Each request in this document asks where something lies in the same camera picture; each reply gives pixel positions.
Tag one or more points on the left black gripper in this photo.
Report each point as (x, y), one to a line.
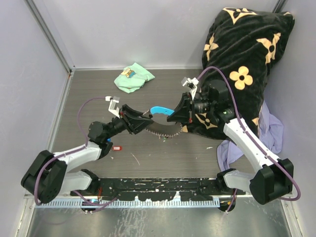
(136, 121)

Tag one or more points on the aluminium corner post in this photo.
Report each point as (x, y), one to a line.
(46, 24)

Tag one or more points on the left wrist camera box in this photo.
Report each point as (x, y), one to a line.
(113, 105)

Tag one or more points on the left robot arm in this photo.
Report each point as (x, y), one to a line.
(50, 174)

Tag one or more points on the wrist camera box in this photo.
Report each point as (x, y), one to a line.
(192, 84)
(113, 105)

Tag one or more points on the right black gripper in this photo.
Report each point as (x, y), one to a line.
(184, 112)

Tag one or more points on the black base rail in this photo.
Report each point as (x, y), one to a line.
(160, 189)

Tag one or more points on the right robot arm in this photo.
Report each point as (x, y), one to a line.
(272, 177)

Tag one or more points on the lavender cloth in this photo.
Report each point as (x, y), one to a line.
(270, 134)

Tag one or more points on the mint green cloth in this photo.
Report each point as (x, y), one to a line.
(132, 78)

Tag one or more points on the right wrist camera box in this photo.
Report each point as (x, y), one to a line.
(192, 84)

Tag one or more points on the black floral blanket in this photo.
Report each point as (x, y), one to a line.
(244, 45)

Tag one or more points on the red key tag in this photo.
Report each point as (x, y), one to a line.
(117, 148)

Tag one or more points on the blue handled key ring organizer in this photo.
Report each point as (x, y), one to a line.
(165, 130)

